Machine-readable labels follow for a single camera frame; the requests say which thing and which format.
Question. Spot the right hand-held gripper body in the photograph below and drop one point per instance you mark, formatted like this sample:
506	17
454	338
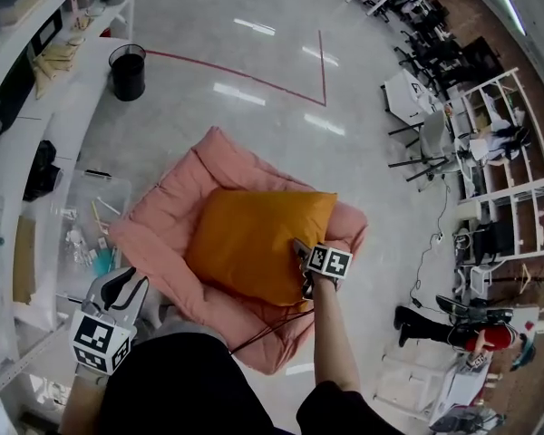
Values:
328	263

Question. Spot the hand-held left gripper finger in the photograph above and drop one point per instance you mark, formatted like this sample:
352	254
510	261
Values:
138	308
97	295

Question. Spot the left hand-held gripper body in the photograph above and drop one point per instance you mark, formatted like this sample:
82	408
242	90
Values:
97	340

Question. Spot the orange pillow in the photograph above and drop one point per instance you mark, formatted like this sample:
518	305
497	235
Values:
254	243

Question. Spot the person's right forearm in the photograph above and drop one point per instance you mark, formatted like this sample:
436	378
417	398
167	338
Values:
333	333

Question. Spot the person's left forearm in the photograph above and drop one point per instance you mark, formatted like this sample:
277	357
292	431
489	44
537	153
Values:
84	403

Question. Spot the teal plastic item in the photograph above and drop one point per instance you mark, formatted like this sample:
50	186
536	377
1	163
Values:
103	262

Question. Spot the person's grey trouser leg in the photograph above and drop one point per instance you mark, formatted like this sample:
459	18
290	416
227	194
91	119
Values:
186	331

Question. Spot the clear plastic floor storage box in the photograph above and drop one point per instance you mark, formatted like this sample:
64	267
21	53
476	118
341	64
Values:
90	215

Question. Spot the brown cardboard box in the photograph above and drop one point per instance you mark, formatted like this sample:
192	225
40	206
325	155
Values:
23	261

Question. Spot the person's black clothing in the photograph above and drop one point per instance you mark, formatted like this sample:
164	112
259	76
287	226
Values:
181	388

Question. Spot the pink quilted floor seat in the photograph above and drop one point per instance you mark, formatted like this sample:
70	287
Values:
172	215

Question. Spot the black bag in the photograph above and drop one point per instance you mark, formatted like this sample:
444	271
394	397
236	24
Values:
43	172

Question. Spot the grey chair with black legs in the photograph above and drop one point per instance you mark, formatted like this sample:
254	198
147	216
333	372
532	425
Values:
435	136

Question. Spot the black swivel chair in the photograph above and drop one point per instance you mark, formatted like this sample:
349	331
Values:
494	240

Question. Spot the white metal shelving unit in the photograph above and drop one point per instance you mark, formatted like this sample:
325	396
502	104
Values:
72	120

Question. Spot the white side table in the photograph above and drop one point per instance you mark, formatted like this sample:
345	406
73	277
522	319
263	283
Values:
458	383

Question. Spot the white table with black legs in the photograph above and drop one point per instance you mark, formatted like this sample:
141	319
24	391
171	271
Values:
408	100

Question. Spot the white open bookcase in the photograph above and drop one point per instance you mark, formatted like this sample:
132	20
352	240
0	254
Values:
517	188

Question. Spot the white cabinet with red sticker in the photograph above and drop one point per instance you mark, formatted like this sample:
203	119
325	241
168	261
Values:
526	320

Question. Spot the grey wheeled chair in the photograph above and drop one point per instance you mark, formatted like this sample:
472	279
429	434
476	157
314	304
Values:
462	422

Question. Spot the large dark storage box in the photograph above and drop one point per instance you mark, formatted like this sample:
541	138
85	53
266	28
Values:
9	102

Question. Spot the black mesh waste bin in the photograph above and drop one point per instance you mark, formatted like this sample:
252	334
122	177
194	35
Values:
128	75

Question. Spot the pile of beige slats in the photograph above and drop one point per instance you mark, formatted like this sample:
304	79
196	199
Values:
54	68

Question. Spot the row of black office chairs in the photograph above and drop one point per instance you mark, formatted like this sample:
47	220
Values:
449	48

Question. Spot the black framed storage box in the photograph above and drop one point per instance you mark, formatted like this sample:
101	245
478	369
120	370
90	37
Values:
47	32

